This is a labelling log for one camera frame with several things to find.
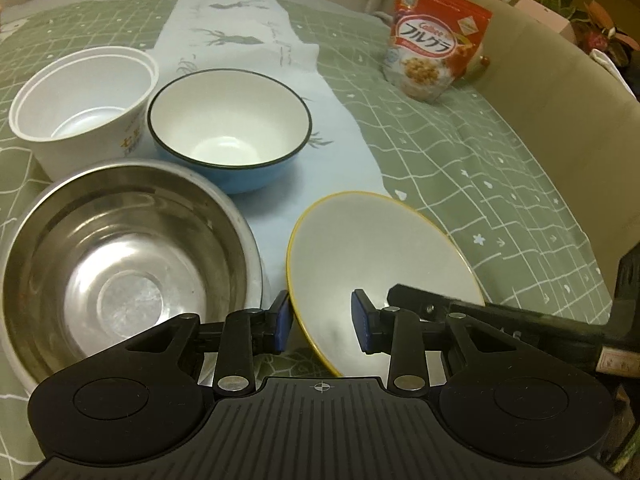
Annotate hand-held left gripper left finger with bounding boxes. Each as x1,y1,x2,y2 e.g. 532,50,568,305
125,290,292,396

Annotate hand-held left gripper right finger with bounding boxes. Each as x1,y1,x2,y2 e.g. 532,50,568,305
350,288,523,394

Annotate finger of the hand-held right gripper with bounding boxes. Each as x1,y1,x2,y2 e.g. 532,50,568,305
387,283,615,350

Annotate yellow-rimmed white plate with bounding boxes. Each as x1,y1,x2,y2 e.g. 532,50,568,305
286,191,486,379

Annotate blue enamel bowl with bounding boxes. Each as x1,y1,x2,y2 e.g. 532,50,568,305
146,68,314,196

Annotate white plastic bowl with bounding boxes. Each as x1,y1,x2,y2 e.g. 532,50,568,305
9,46,160,182

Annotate green grid pattern blanket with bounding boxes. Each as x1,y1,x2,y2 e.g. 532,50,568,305
0,0,627,480

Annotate stainless steel bowl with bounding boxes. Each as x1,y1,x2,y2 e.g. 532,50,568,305
0,158,266,397

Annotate white deer print cloth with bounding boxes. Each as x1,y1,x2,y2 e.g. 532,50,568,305
149,0,397,306

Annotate red cereal bag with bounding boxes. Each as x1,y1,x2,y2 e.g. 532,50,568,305
382,0,494,106

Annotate potted plant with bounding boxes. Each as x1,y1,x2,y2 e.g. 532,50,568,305
542,0,640,69

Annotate pink box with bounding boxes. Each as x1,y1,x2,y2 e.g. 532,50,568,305
514,0,577,44

